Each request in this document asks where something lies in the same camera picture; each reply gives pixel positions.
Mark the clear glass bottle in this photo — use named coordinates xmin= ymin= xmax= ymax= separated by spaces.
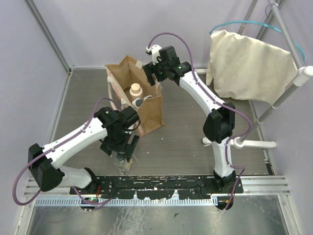
xmin=114 ymin=153 xmax=133 ymax=175

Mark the brown paper bag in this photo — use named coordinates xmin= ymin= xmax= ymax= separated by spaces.
xmin=105 ymin=55 xmax=164 ymax=137

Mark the white rack foot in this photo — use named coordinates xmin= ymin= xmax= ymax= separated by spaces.
xmin=202 ymin=137 xmax=277 ymax=149

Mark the white bottle black cap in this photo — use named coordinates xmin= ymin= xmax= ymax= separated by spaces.
xmin=144 ymin=95 xmax=153 ymax=100
xmin=132 ymin=98 xmax=143 ymax=109

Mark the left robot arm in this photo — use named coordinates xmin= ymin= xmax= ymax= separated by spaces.
xmin=28 ymin=107 xmax=140 ymax=194

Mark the teal hanger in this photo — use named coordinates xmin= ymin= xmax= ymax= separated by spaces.
xmin=209 ymin=20 xmax=305 ymax=62

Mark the cream canvas cloth bag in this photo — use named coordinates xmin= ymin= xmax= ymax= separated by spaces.
xmin=206 ymin=30 xmax=297 ymax=104

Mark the grey clothes rack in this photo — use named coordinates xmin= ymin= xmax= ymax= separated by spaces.
xmin=234 ymin=0 xmax=313 ymax=147

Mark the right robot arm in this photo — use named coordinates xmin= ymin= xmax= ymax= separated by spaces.
xmin=143 ymin=45 xmax=236 ymax=193

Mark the beige round bottle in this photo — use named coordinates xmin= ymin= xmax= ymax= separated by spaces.
xmin=129 ymin=83 xmax=143 ymax=101

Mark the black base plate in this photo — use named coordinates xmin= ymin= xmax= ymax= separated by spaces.
xmin=78 ymin=175 xmax=233 ymax=200

